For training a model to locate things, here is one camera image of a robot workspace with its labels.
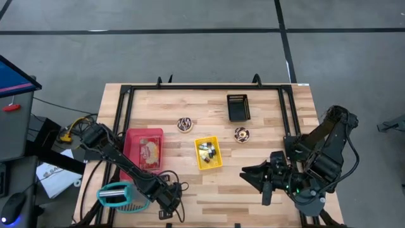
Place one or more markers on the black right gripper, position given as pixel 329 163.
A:
pixel 281 177

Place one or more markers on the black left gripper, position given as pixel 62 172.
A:
pixel 167 196

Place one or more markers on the chocolate glazed donut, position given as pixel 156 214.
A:
pixel 242 135

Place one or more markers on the red snack packet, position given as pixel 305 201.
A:
pixel 150 152

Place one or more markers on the black slotted plastic basket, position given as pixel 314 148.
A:
pixel 238 111

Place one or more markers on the chocolate donut white drizzle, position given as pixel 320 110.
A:
pixel 184 124

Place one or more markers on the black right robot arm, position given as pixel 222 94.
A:
pixel 326 164

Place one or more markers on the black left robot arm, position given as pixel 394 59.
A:
pixel 126 164

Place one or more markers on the teal plastic holder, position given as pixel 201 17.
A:
pixel 128 193

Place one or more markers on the yellow slotted plastic basket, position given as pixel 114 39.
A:
pixel 216 163

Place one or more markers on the silver metal cylinder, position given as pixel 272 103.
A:
pixel 112 193

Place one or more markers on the pink plastic tray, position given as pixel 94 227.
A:
pixel 133 139

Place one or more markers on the white printed paper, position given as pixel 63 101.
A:
pixel 55 180

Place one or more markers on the black metal stand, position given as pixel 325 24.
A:
pixel 57 158

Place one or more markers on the black computer mouse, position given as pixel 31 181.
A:
pixel 12 207

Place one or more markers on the grey cabinet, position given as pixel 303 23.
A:
pixel 16 133

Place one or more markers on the monitor with blue screen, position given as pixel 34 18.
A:
pixel 12 79

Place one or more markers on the black metal table frame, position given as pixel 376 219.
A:
pixel 205 87

